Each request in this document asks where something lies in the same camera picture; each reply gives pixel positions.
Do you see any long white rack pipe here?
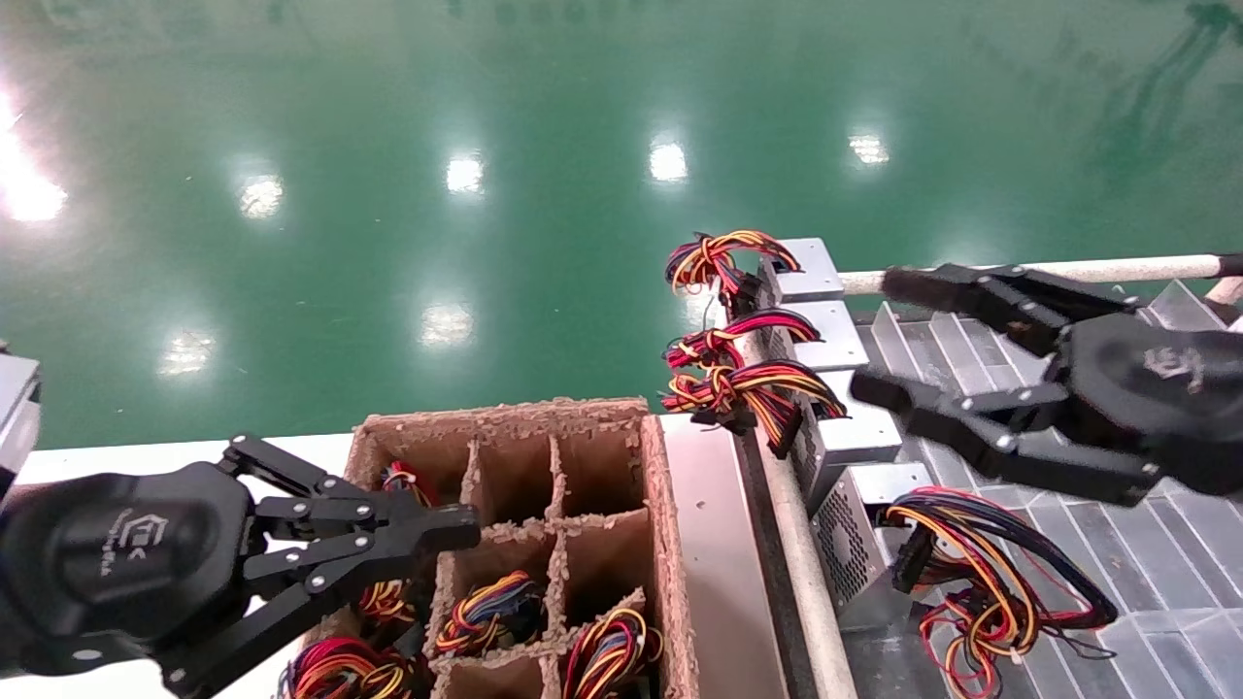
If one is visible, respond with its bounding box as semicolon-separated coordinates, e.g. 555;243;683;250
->
840;254;1226;295

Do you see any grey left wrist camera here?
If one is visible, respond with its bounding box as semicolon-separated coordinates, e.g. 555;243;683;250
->
0;354;42;501

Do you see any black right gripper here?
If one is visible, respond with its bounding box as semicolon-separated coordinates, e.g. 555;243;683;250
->
850;262;1243;508

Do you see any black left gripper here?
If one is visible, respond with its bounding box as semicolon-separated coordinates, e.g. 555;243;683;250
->
0;434;482;699

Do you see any clear acrylic divider rack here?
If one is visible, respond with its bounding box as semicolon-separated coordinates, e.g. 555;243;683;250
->
855;282;1243;699

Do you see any brown cardboard divider box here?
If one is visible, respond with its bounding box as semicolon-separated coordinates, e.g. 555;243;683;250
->
291;395;702;699

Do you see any stainless steel plate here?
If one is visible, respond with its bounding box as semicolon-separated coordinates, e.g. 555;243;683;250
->
663;416;789;699

